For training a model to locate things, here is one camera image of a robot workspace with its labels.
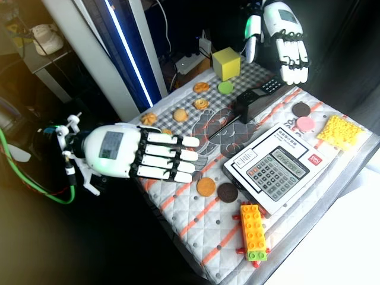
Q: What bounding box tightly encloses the pink round disc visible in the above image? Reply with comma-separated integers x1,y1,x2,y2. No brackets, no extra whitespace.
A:
296,116,316,132

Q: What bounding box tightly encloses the white wall cable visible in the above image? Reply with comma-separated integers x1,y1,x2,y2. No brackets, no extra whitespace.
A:
154,0,173,56

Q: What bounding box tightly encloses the white router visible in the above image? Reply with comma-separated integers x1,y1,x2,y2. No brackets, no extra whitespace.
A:
198,28,213,58

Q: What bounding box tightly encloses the white calculator box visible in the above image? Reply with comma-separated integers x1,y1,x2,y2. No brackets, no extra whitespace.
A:
222,121,340,216

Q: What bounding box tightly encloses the green round disc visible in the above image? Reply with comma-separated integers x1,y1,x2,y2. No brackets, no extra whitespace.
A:
217,81,234,95

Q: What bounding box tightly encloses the dark brown sandwich cookie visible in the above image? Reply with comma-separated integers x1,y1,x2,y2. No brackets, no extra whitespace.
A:
292,102,312,118
217,182,239,204

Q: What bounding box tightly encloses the white crumpled cloth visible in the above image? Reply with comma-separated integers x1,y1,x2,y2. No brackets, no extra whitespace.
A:
31,23,65,56

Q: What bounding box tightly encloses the white power strip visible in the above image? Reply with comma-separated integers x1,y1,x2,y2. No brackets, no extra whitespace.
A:
175,53,209,75

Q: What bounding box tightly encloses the swirl shaped butter cookie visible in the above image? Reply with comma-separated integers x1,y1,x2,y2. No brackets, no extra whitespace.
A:
193,97,210,110

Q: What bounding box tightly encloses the white pillar with blue light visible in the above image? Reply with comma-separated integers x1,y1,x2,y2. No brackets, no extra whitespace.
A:
41,0,169,122

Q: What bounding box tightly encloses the green cable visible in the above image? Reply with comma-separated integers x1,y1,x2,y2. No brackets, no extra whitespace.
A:
0,127,77,205

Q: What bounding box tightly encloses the large black brick phone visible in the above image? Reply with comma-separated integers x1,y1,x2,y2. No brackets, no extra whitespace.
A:
208,77,295,140

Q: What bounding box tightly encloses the grey quilt with bear print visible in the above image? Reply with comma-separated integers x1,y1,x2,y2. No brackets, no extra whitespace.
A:
129,55,375,283

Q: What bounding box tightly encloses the yellow bumpy noodle block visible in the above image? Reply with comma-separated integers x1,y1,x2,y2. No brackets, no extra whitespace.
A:
316,115,365,151

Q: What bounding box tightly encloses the grey side shelf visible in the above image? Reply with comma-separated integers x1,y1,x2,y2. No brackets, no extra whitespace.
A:
22,44,74,103

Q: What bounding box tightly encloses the orange and green brick toy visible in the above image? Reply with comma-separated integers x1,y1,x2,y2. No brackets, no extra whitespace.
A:
232,204,271,268

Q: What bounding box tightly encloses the orange round biscuit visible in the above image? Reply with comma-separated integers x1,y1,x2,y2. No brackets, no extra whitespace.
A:
196,177,217,197

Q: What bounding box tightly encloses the round tan cookie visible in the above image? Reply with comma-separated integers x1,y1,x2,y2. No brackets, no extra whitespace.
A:
173,108,189,123

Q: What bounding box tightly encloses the yellow foam cube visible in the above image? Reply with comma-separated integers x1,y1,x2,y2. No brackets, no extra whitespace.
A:
211,46,242,81

